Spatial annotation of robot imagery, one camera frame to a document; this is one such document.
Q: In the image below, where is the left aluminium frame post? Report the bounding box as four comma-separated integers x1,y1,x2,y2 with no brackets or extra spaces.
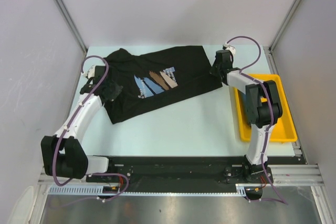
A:
53,0,88,54

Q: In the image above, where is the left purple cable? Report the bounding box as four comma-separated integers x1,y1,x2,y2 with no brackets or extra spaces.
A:
52,55,129,204

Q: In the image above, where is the aluminium frame post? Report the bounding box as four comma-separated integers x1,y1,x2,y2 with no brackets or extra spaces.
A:
268,0,303,53
53,0,88,54

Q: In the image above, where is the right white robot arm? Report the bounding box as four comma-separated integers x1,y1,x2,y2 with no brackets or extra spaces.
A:
210,49,282,183

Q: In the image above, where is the yellow plastic tray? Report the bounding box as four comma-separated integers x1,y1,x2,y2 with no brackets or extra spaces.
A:
233,73,298,143

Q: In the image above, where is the purple cable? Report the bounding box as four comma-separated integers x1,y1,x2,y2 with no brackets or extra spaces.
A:
52,55,129,204
227,35,288,205

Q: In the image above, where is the black printed t-shirt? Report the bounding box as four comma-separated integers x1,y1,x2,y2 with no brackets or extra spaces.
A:
104,46,222,124

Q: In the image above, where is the right aluminium frame post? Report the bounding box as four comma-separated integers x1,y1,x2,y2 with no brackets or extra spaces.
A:
268,0,303,53

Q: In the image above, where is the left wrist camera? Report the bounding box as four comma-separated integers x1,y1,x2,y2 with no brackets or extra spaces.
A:
81,65,96,79

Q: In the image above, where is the grey cable duct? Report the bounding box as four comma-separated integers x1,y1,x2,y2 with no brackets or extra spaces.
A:
48,184,261,198

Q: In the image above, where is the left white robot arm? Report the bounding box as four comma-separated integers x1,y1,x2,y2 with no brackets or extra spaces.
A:
40,66,123,182

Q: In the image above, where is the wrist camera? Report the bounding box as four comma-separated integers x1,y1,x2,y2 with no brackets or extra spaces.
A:
81,65,96,79
223,42,236,56

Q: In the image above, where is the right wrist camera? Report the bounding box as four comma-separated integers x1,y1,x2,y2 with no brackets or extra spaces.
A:
223,42,236,56

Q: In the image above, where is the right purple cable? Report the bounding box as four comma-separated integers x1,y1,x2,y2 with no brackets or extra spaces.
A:
227,35,288,205

